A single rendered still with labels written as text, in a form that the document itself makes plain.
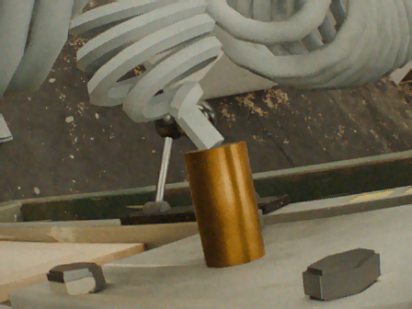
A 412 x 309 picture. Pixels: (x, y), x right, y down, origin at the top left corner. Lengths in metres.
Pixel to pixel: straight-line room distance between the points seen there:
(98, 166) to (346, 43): 2.86
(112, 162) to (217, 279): 2.96
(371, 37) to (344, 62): 0.02
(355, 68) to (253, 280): 0.11
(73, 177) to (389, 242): 2.81
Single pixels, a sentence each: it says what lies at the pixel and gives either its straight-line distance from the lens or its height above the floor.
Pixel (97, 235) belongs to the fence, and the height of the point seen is 1.30.
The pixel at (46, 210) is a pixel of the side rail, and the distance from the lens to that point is 1.40.
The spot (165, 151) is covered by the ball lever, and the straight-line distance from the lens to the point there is 0.91.
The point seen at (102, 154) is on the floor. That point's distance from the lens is 3.15.
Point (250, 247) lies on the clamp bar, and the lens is 0.20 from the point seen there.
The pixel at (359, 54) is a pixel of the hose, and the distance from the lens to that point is 0.26.
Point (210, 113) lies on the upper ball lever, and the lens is 0.76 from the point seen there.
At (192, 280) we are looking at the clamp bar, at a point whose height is 1.82.
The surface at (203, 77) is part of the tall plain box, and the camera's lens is 3.49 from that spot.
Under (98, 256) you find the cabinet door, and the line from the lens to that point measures 0.84.
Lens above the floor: 1.95
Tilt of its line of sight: 34 degrees down
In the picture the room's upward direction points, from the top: 41 degrees clockwise
